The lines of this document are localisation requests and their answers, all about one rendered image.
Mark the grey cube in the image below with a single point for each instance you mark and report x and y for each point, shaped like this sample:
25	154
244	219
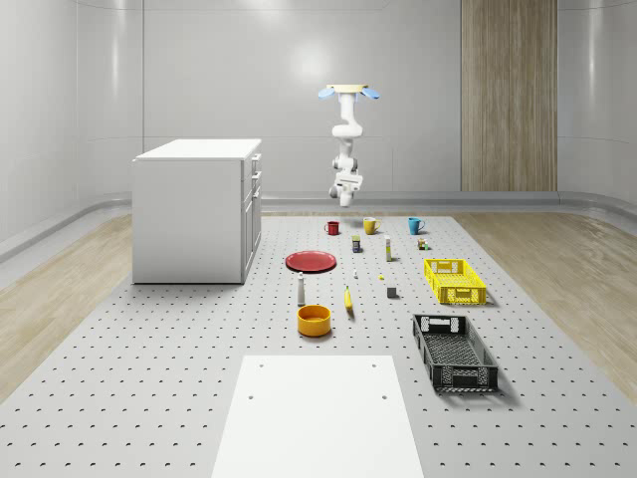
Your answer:
392	293

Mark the blue mug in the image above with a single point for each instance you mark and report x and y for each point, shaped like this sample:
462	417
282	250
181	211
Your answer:
414	226

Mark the banana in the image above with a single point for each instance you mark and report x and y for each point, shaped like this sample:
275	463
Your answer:
349	300

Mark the yellow bowl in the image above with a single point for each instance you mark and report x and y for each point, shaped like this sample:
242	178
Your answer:
314	326

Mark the yellow and white box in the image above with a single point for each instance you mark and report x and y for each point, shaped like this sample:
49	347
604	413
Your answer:
387	249

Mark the yellow basket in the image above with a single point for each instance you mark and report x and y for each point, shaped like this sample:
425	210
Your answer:
456	294

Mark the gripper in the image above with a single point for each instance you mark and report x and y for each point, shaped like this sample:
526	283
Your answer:
348	180

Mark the dark grey basket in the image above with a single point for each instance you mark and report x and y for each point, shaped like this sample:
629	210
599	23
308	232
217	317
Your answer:
465	376

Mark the yellow mug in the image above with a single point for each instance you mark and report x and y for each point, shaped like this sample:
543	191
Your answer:
369	226

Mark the small white bottle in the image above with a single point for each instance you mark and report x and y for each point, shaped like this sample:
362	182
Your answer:
301	291

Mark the red plate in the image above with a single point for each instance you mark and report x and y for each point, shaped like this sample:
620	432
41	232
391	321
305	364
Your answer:
311	261

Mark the puzzle cube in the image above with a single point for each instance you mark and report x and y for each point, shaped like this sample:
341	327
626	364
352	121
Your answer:
423	244

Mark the flat-sided can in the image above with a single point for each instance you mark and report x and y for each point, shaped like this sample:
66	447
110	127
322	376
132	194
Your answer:
356	244

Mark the white cabinet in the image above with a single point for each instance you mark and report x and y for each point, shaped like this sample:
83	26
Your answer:
189	219

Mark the white board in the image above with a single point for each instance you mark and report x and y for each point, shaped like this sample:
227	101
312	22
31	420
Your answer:
318	418

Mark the drone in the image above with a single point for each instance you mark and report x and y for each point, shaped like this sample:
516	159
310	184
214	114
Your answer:
348	88

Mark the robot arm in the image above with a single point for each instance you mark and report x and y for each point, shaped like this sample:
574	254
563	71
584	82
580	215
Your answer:
347	130

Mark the red mug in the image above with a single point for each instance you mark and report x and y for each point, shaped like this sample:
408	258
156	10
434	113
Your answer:
332	228

